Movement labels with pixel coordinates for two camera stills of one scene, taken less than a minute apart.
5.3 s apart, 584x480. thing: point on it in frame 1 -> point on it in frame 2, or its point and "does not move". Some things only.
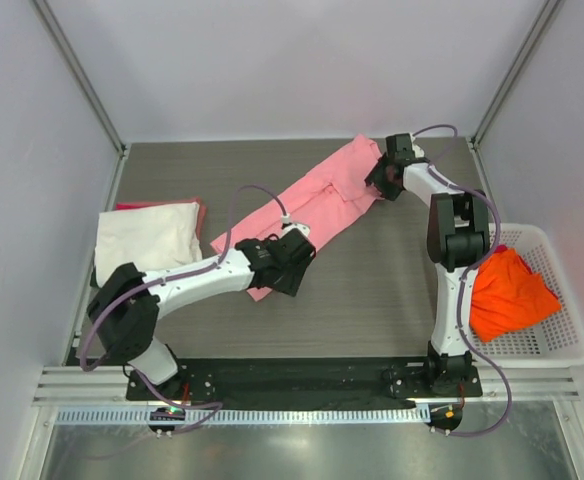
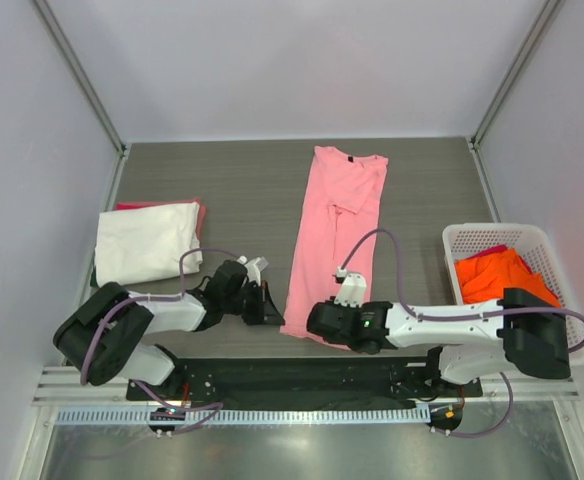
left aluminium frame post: x=71 y=58 does not move
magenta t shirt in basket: x=500 y=248 does not move
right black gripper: x=374 y=177 -> x=331 y=302
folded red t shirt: x=142 y=204 does not move
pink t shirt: x=276 y=245 -> x=336 y=234
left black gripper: x=290 y=282 -> x=265 y=310
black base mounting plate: x=311 y=382 does not move
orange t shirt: x=506 y=296 does not move
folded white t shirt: x=152 y=238 does not move
